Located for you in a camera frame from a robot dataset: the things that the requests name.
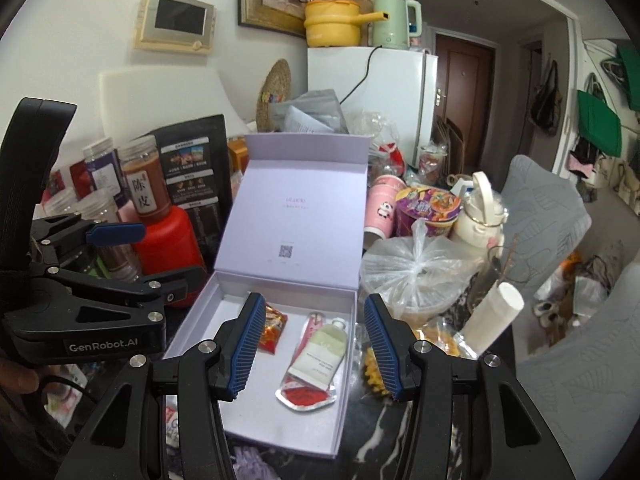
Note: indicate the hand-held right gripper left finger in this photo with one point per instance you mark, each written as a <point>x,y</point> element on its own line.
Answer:
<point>247,345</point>

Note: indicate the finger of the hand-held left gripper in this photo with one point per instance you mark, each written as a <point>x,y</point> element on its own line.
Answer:
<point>117,233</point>
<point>170,282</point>

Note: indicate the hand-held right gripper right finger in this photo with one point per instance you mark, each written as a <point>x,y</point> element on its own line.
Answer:
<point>382,345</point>

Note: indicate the red orange snack packet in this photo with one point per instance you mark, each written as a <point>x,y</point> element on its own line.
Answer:
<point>273,330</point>

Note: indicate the white hand cream tube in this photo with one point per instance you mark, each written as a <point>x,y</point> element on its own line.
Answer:
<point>320,350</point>

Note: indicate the pink drink pouch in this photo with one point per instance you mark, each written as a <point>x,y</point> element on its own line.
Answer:
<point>305,395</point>

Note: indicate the lavender gift box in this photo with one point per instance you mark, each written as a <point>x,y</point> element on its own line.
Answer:
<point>300,175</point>

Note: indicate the person's left hand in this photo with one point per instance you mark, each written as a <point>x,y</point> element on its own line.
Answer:
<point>17,376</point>

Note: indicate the red canister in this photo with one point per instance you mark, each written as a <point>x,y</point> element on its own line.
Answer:
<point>170,245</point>

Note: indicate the cluster of spice jars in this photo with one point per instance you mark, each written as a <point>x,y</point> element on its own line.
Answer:
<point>145,185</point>

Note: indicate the bag of waffles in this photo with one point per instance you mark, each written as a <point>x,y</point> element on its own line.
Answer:
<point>445,337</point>

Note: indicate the clear plastic bag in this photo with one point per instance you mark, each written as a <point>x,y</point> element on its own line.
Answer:
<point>415,270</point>

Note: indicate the black stand-up pouch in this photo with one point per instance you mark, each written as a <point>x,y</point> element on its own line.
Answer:
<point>195,180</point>

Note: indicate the white cylindrical bottle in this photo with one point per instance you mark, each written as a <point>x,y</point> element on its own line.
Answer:
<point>492,315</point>

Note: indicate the pink panda paper cup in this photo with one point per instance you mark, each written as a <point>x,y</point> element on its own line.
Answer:
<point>382,205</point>

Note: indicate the purple instant noodle bowl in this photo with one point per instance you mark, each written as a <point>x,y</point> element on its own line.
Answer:
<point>427,207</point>

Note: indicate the red plastic bag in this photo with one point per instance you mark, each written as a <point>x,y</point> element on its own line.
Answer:
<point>392,155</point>

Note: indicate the grey covered chair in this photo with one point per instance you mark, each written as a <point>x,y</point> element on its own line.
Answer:
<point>540,200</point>
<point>590,360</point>

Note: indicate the round woven straw fan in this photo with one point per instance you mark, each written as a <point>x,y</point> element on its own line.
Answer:
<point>275,90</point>

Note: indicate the grey mailer bag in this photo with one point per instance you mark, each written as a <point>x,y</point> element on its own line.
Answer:
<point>315,110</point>

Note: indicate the white fridge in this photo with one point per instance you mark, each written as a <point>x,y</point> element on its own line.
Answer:
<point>390,90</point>

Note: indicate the brown entrance door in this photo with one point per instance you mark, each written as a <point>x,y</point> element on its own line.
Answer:
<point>465,90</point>

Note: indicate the black handbag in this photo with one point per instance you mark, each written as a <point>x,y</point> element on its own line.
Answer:
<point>545,105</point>

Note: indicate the yellow pot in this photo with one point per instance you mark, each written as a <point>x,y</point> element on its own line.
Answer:
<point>332,25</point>

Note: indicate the green tote bag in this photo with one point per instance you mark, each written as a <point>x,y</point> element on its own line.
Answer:
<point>630,75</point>
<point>597,122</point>

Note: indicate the green electric kettle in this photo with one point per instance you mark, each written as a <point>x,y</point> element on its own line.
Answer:
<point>390,25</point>

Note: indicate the wall intercom panel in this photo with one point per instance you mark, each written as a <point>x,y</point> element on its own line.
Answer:
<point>177,15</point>

